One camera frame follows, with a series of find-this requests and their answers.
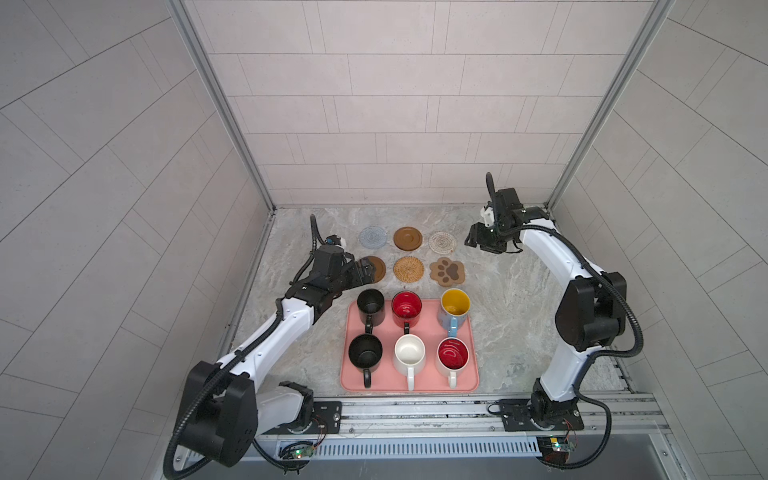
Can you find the metal corner profile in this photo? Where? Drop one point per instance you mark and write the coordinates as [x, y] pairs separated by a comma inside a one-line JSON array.
[[192, 40], [647, 32]]

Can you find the white mug red inside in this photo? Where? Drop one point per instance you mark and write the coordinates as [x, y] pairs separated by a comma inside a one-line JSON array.
[[452, 357]]

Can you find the black mug front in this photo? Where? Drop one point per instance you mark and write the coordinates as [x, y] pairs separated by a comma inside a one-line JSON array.
[[365, 353]]

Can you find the blue-grey woven round coaster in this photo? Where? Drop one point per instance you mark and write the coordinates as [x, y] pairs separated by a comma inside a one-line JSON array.
[[373, 237]]

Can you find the multicolour woven round coaster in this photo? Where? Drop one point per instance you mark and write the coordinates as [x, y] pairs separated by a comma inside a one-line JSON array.
[[442, 243]]

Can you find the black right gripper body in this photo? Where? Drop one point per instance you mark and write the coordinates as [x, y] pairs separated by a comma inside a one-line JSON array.
[[495, 238]]

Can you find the metal corner profile right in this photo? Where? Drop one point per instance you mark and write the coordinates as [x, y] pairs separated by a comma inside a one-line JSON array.
[[647, 32]]

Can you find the metal corner profile left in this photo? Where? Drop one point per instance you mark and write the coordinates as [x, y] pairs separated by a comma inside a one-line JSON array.
[[192, 40]]

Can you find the right circuit board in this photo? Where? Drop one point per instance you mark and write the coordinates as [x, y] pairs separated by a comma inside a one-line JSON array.
[[555, 450]]

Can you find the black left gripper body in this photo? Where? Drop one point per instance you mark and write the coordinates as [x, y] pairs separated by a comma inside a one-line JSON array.
[[333, 287]]

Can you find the black mug red inside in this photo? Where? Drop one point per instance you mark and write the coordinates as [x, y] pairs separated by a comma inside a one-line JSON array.
[[406, 309]]

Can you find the left circuit board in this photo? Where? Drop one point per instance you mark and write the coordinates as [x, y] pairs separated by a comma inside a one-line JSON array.
[[298, 451]]

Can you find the blue mug yellow inside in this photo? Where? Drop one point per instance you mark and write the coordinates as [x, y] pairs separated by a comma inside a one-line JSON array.
[[453, 310]]

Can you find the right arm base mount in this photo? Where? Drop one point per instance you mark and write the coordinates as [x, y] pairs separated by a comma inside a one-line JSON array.
[[538, 413]]

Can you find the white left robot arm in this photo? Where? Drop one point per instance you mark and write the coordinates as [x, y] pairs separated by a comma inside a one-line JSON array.
[[221, 411]]

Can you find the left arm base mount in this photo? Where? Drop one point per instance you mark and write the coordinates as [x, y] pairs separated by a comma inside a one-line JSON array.
[[291, 408]]

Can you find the circuit board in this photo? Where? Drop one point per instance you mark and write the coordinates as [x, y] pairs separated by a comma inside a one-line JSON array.
[[298, 451], [555, 450]]

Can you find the woven rattan round coaster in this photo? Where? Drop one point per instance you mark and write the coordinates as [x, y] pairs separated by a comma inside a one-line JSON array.
[[408, 269]]

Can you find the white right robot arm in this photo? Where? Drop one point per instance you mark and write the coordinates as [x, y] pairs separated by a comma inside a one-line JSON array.
[[588, 317]]

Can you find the dark wooden round coaster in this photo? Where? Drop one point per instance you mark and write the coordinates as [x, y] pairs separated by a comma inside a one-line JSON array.
[[379, 268]]

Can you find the cork paw print coaster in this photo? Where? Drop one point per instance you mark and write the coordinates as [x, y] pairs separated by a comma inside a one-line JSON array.
[[447, 273]]

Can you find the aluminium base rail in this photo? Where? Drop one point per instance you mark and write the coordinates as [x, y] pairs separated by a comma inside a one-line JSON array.
[[411, 427]]

